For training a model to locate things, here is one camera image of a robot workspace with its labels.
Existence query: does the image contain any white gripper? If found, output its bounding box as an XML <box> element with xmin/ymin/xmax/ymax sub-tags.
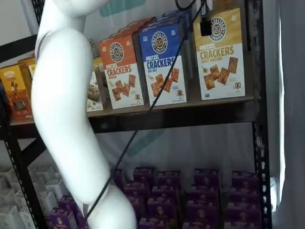
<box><xmin>199</xmin><ymin>0</ymin><xmax>214</xmax><ymax>37</ymax></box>

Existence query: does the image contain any yellow white pretzel crackers box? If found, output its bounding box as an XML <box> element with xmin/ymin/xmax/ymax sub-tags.
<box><xmin>193</xmin><ymin>8</ymin><xmax>246</xmax><ymax>101</ymax></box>

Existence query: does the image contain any blue white pretzel crackers box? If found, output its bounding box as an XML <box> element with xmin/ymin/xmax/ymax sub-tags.
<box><xmin>162</xmin><ymin>6</ymin><xmax>194</xmax><ymax>27</ymax></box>
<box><xmin>142</xmin><ymin>15</ymin><xmax>192</xmax><ymax>80</ymax></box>
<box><xmin>138</xmin><ymin>23</ymin><xmax>188</xmax><ymax>107</ymax></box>

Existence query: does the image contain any wooden shelf board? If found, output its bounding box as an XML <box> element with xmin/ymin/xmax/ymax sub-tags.
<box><xmin>9</xmin><ymin>95</ymin><xmax>262</xmax><ymax>126</ymax></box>

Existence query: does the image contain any yellow topped white box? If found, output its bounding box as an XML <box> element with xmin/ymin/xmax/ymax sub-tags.
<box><xmin>89</xmin><ymin>39</ymin><xmax>104</xmax><ymax>72</ymax></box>

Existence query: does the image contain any cream yellow snack bar box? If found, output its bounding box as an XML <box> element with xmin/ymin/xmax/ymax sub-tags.
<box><xmin>87</xmin><ymin>71</ymin><xmax>104</xmax><ymax>112</ymax></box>

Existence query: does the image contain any purple snack box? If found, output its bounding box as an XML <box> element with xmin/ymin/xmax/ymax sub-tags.
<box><xmin>151</xmin><ymin>186</ymin><xmax>178</xmax><ymax>201</ymax></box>
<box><xmin>146</xmin><ymin>197</ymin><xmax>178</xmax><ymax>220</ymax></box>
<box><xmin>131</xmin><ymin>197</ymin><xmax>147</xmax><ymax>222</ymax></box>
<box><xmin>138</xmin><ymin>217</ymin><xmax>171</xmax><ymax>229</ymax></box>
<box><xmin>190</xmin><ymin>186</ymin><xmax>220</xmax><ymax>203</ymax></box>
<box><xmin>58</xmin><ymin>195</ymin><xmax>81</xmax><ymax>217</ymax></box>
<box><xmin>232</xmin><ymin>171</ymin><xmax>259</xmax><ymax>190</ymax></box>
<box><xmin>122</xmin><ymin>182</ymin><xmax>150</xmax><ymax>198</ymax></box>
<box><xmin>194</xmin><ymin>168</ymin><xmax>220</xmax><ymax>188</ymax></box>
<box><xmin>133</xmin><ymin>167</ymin><xmax>157</xmax><ymax>184</ymax></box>
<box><xmin>226</xmin><ymin>202</ymin><xmax>262</xmax><ymax>224</ymax></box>
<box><xmin>49</xmin><ymin>208</ymin><xmax>78</xmax><ymax>229</ymax></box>
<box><xmin>224</xmin><ymin>220</ymin><xmax>263</xmax><ymax>229</ymax></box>
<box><xmin>228</xmin><ymin>189</ymin><xmax>260</xmax><ymax>206</ymax></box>
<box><xmin>113</xmin><ymin>168</ymin><xmax>124</xmax><ymax>190</ymax></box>
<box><xmin>185</xmin><ymin>200</ymin><xmax>219</xmax><ymax>225</ymax></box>
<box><xmin>182</xmin><ymin>221</ymin><xmax>216</xmax><ymax>229</ymax></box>
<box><xmin>156</xmin><ymin>170</ymin><xmax>182</xmax><ymax>188</ymax></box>

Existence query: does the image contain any orange brown snack box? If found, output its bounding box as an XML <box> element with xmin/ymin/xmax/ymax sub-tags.
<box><xmin>0</xmin><ymin>64</ymin><xmax>33</xmax><ymax>121</ymax></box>
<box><xmin>18</xmin><ymin>56</ymin><xmax>37</xmax><ymax>96</ymax></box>

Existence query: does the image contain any white carton box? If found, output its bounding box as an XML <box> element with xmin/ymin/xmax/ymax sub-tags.
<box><xmin>0</xmin><ymin>168</ymin><xmax>16</xmax><ymax>183</ymax></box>
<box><xmin>38</xmin><ymin>190</ymin><xmax>59</xmax><ymax>215</ymax></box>
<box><xmin>45</xmin><ymin>177</ymin><xmax>64</xmax><ymax>195</ymax></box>
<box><xmin>14</xmin><ymin>189</ymin><xmax>31</xmax><ymax>207</ymax></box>
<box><xmin>0</xmin><ymin>205</ymin><xmax>23</xmax><ymax>229</ymax></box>
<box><xmin>30</xmin><ymin>166</ymin><xmax>57</xmax><ymax>179</ymax></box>
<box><xmin>0</xmin><ymin>189</ymin><xmax>15</xmax><ymax>206</ymax></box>
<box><xmin>19</xmin><ymin>206</ymin><xmax>38</xmax><ymax>229</ymax></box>

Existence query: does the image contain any grey curtain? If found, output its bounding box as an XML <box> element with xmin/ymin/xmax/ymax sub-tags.
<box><xmin>271</xmin><ymin>0</ymin><xmax>305</xmax><ymax>229</ymax></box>

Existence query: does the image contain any black metal shelving frame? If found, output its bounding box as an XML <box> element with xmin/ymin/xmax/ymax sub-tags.
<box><xmin>0</xmin><ymin>0</ymin><xmax>274</xmax><ymax>229</ymax></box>

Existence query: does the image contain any black cable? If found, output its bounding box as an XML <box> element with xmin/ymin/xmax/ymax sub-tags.
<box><xmin>84</xmin><ymin>0</ymin><xmax>208</xmax><ymax>220</ymax></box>

